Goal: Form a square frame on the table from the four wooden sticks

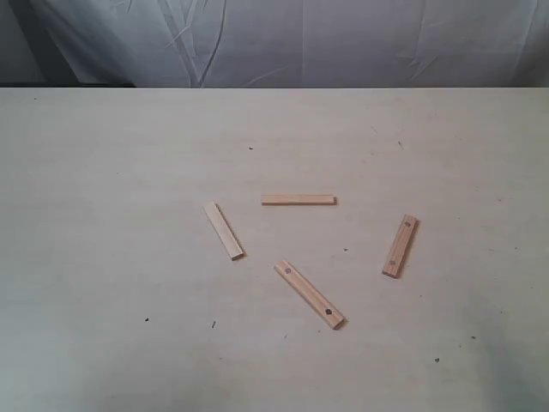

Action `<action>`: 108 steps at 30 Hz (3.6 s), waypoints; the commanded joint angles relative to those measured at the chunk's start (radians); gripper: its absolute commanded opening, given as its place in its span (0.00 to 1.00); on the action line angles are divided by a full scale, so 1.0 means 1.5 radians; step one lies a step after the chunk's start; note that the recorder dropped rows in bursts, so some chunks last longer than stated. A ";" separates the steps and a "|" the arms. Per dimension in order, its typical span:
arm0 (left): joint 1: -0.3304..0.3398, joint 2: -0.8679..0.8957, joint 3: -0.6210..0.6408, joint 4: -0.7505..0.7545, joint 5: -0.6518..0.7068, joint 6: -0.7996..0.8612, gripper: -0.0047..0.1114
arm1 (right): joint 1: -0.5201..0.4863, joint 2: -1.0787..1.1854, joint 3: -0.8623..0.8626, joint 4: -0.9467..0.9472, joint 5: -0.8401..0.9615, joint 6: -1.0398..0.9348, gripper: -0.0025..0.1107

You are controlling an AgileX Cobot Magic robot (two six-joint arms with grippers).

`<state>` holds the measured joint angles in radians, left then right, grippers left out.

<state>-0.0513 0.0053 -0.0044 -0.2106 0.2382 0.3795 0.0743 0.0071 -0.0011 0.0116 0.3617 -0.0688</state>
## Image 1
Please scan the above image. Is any white backdrop cloth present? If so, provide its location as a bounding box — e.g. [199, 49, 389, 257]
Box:
[1, 1, 548, 88]

